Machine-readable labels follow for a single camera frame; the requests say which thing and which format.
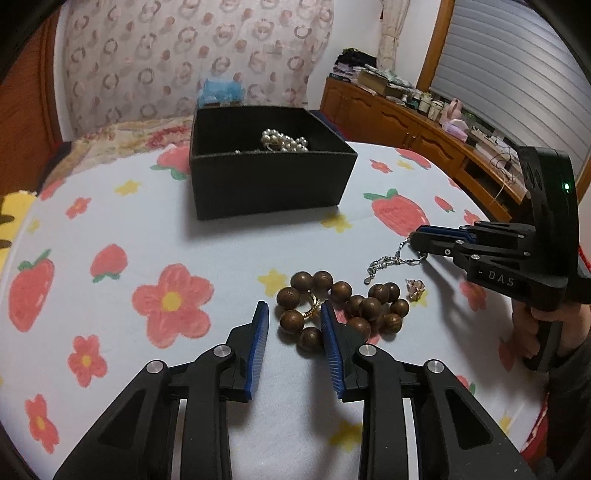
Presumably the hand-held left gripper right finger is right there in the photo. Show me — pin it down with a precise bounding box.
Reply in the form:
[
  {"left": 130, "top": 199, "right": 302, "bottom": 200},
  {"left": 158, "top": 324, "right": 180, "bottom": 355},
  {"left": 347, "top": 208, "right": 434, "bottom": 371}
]
[{"left": 321, "top": 301, "right": 541, "bottom": 480}]

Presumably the black storage box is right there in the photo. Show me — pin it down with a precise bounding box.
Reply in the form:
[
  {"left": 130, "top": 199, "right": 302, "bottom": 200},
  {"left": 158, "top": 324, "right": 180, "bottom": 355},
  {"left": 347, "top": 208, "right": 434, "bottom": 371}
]
[{"left": 189, "top": 106, "right": 359, "bottom": 221}]

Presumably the white pearl necklace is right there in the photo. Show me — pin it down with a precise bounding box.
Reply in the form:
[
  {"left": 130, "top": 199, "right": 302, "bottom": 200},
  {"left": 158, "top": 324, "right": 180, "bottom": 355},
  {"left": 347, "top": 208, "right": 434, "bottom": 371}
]
[{"left": 235, "top": 128, "right": 311, "bottom": 155}]

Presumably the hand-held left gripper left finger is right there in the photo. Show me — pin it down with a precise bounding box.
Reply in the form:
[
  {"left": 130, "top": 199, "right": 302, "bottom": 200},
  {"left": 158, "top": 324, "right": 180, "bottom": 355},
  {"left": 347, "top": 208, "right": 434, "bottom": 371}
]
[{"left": 53, "top": 301, "right": 270, "bottom": 480}]

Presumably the yellow plush toy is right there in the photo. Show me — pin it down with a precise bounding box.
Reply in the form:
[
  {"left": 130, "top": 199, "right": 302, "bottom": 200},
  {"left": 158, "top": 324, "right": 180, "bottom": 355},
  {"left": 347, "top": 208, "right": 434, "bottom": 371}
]
[{"left": 0, "top": 191, "right": 38, "bottom": 275}]

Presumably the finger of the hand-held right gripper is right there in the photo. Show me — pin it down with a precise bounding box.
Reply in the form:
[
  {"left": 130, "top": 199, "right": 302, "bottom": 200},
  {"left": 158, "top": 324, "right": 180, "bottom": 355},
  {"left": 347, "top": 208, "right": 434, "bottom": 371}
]
[
  {"left": 461, "top": 220, "right": 533, "bottom": 253},
  {"left": 410, "top": 226, "right": 530, "bottom": 275}
]

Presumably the brown louvered wooden wardrobe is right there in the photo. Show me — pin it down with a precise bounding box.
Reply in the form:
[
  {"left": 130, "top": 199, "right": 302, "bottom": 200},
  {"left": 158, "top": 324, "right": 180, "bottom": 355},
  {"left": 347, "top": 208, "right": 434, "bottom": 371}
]
[{"left": 0, "top": 21, "right": 64, "bottom": 155}]

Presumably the cream tied curtain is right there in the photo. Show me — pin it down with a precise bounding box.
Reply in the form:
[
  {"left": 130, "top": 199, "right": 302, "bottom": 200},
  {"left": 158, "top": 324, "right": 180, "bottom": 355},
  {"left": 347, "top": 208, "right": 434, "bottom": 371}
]
[{"left": 377, "top": 0, "right": 408, "bottom": 73}]

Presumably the blue tissue paper bundle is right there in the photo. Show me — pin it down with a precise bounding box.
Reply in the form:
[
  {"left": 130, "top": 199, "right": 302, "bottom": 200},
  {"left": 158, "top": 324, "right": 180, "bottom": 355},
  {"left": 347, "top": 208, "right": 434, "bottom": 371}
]
[{"left": 198, "top": 78, "right": 246, "bottom": 105}]

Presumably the grey window blind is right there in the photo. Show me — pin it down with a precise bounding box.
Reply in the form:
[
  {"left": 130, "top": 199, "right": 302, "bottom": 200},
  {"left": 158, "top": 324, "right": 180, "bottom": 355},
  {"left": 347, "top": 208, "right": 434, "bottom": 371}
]
[{"left": 428, "top": 0, "right": 591, "bottom": 155}]

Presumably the strawberry flower print blanket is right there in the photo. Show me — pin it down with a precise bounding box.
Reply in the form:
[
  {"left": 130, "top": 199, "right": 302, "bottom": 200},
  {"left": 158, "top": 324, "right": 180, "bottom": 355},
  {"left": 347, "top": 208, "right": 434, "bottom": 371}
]
[{"left": 0, "top": 138, "right": 557, "bottom": 480}]

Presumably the person's right hand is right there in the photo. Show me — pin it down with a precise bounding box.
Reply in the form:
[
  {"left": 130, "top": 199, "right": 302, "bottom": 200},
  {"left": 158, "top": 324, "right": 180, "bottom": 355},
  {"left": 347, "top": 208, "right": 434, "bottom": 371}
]
[{"left": 512, "top": 302, "right": 591, "bottom": 366}]

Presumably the stack of folded clothes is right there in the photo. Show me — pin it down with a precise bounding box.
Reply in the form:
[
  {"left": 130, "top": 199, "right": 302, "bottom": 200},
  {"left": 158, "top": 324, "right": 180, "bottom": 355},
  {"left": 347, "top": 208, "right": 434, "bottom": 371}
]
[{"left": 329, "top": 47, "right": 380, "bottom": 85}]

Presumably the person's right forearm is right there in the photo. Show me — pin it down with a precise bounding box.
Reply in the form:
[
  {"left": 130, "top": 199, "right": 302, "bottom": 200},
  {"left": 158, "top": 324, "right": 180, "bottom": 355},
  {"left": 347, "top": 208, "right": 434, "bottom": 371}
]
[{"left": 544, "top": 342, "right": 591, "bottom": 467}]

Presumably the floral quilt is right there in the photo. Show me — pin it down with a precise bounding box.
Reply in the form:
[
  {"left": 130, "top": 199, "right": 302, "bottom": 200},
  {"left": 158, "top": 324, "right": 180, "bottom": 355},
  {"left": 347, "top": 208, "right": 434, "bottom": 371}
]
[{"left": 41, "top": 115, "right": 200, "bottom": 188}]

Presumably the silver chain necklace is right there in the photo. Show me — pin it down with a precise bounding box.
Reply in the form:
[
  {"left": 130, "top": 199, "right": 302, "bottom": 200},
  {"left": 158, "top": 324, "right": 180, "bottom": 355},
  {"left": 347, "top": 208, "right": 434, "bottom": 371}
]
[{"left": 365, "top": 233, "right": 431, "bottom": 285}]

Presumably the thin charging cable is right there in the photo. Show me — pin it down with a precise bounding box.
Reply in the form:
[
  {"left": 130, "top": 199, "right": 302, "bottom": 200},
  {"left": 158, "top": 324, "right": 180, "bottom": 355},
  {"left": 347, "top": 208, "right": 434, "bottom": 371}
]
[{"left": 488, "top": 147, "right": 523, "bottom": 209}]

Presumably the flat cardboard box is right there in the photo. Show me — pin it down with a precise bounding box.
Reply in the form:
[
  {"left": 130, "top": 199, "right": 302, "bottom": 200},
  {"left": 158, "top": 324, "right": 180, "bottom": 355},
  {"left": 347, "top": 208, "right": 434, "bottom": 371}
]
[{"left": 357, "top": 69, "right": 417, "bottom": 99}]

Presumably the pink tissue box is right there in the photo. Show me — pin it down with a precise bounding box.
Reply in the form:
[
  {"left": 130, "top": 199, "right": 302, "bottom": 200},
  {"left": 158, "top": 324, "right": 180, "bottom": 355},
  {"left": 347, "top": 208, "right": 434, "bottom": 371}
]
[{"left": 440, "top": 117, "right": 470, "bottom": 140}]

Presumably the brown wooden bead bracelet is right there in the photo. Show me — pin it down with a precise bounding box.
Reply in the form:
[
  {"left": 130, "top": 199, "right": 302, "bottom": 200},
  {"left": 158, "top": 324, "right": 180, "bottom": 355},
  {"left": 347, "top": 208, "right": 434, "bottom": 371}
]
[{"left": 276, "top": 271, "right": 411, "bottom": 354}]

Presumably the long wooden cabinet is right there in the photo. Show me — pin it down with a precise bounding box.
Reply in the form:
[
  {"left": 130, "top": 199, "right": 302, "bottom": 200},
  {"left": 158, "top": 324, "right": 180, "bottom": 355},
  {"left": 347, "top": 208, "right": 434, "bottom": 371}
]
[{"left": 320, "top": 76, "right": 533, "bottom": 223}]

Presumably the gold ring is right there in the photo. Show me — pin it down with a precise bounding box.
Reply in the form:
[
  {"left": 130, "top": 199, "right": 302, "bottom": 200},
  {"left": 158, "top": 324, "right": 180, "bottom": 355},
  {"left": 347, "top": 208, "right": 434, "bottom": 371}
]
[{"left": 301, "top": 294, "right": 325, "bottom": 320}]

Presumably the group of small jars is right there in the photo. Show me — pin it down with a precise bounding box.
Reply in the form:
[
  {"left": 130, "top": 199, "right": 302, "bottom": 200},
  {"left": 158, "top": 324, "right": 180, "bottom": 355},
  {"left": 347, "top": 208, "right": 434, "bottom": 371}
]
[{"left": 408, "top": 89, "right": 445, "bottom": 119}]

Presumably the ring pattern sheer curtain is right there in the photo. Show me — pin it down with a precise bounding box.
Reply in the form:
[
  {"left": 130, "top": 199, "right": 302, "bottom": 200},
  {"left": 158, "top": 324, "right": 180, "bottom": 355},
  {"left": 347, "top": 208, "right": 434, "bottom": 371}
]
[{"left": 53, "top": 0, "right": 336, "bottom": 140}]

